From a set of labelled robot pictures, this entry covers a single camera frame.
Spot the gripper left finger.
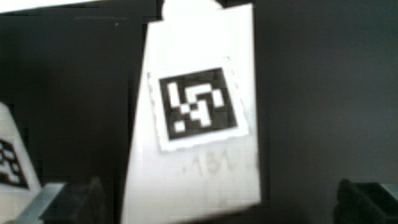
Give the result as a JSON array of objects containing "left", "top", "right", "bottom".
[{"left": 13, "top": 177, "right": 107, "bottom": 224}]

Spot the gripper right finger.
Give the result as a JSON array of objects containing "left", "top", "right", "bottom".
[{"left": 336, "top": 179, "right": 398, "bottom": 224}]

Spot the white stool leg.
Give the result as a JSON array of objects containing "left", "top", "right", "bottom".
[
  {"left": 0, "top": 101, "right": 43, "bottom": 194},
  {"left": 121, "top": 0, "right": 261, "bottom": 224}
]

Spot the white marker base plate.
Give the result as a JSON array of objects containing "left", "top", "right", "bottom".
[{"left": 0, "top": 0, "right": 100, "bottom": 13}]

